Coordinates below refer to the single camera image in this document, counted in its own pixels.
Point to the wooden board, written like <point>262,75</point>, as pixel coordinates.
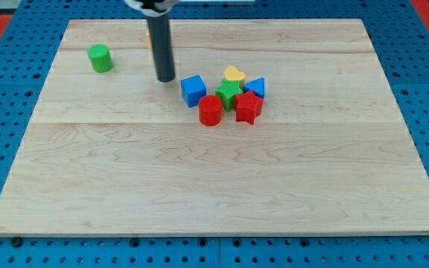
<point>119,154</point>

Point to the yellow hexagon block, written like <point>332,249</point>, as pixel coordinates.
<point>149,43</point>

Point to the red cylinder block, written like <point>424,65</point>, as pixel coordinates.
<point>210,107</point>

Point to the blue cube block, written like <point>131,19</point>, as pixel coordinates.
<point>193,89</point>

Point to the red star block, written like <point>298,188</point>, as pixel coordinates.
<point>248,107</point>

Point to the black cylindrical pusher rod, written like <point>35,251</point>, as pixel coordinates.
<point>160,38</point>

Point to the yellow heart block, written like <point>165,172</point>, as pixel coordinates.
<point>231,73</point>

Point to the green star block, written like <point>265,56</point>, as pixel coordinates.
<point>227,91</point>

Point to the blue triangle block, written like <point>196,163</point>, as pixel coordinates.
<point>257,86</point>

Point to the green cylinder block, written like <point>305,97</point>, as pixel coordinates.
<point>100,58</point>

